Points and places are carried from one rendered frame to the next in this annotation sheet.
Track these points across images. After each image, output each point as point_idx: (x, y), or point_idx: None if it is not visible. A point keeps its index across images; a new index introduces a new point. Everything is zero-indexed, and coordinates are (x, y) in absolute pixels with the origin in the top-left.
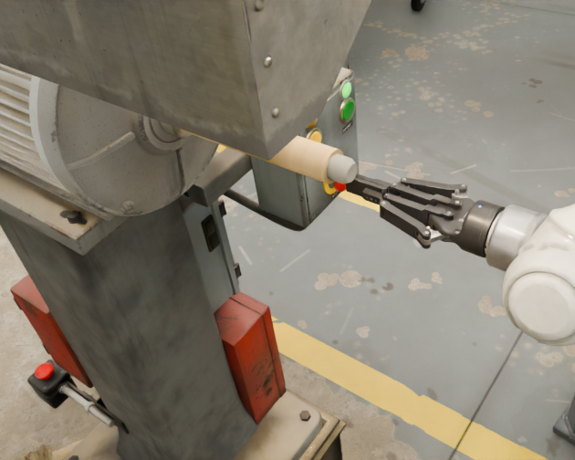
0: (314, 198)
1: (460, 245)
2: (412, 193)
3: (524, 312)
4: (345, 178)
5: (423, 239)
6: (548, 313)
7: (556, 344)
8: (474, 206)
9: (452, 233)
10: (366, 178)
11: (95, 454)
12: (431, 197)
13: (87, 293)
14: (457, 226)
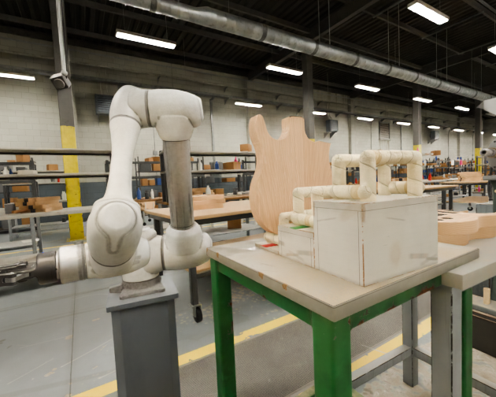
0: None
1: (38, 276)
2: None
3: (109, 222)
4: None
5: (11, 278)
6: (121, 217)
7: (130, 235)
8: (39, 253)
9: (31, 269)
10: None
11: None
12: (2, 268)
13: None
14: (32, 267)
